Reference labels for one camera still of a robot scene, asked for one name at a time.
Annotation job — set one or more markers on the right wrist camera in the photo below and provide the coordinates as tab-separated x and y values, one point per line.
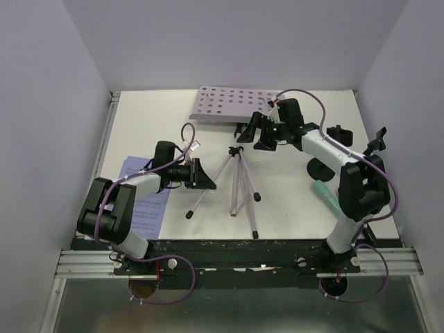
273	112

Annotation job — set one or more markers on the sheet music page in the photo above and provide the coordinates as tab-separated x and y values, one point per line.
148	212

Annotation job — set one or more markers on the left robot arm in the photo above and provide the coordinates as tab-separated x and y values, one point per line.
107	213

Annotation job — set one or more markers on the green microphone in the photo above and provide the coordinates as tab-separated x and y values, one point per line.
322	191

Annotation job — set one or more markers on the black microphone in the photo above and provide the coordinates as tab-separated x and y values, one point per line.
369	236

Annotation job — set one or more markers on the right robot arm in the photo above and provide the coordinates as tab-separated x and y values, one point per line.
363	189

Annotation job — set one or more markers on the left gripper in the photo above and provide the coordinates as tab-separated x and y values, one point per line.
198	177

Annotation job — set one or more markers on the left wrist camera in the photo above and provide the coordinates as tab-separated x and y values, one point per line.
189	148

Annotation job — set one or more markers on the black mounting rail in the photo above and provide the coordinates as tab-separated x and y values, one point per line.
238	264

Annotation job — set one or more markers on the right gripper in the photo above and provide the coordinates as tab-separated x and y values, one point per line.
249	135

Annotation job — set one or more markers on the aluminium frame rail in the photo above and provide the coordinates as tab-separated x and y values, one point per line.
389	259

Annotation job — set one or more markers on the white music stand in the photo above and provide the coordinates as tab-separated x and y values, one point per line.
237	106

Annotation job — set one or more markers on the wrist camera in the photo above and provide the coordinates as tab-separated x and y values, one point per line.
273	112
189	148

